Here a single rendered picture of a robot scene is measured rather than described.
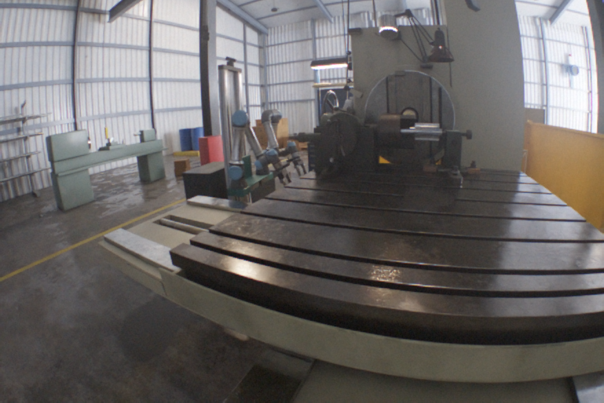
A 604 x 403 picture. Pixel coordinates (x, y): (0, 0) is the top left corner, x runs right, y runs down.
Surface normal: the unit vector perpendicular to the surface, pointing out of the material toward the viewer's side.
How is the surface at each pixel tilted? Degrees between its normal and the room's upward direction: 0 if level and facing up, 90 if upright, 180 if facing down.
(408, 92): 90
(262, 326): 90
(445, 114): 90
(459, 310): 0
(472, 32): 90
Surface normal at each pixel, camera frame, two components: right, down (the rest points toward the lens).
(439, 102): -0.41, 0.23
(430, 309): -0.04, -0.97
